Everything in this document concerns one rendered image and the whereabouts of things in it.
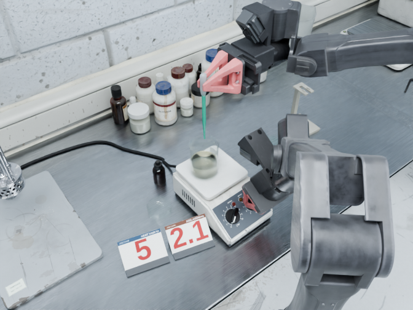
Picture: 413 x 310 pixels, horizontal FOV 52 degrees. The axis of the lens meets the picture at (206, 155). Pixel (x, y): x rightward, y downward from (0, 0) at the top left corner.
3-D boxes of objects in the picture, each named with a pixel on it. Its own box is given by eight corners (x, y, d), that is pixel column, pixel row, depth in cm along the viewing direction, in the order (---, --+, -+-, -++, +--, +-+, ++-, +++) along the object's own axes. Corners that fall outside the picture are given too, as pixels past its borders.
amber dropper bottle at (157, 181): (167, 184, 101) (165, 163, 96) (154, 186, 100) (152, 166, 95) (165, 175, 103) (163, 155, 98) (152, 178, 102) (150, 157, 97)
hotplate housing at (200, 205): (273, 218, 94) (277, 194, 88) (228, 250, 88) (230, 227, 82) (209, 163, 106) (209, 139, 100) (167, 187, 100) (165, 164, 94)
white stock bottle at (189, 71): (192, 96, 126) (191, 72, 120) (177, 93, 127) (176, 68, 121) (198, 88, 129) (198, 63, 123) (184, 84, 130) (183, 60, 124)
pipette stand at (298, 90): (319, 130, 115) (329, 91, 106) (298, 141, 112) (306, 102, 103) (299, 115, 120) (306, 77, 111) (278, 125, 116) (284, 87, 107)
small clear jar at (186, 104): (179, 109, 121) (179, 98, 118) (192, 108, 122) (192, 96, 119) (181, 118, 119) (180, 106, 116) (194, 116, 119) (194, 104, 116)
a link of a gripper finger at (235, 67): (211, 77, 71) (251, 58, 75) (185, 59, 75) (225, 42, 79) (211, 109, 76) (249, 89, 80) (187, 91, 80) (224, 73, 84)
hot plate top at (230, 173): (249, 175, 92) (250, 172, 91) (207, 202, 87) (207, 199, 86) (214, 146, 99) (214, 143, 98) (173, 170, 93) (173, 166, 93)
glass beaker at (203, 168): (189, 162, 94) (188, 134, 88) (217, 162, 94) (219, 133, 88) (189, 186, 89) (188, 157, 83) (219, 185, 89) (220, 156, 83)
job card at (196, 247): (215, 246, 88) (215, 234, 85) (174, 261, 86) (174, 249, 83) (204, 224, 92) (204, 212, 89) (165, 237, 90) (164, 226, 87)
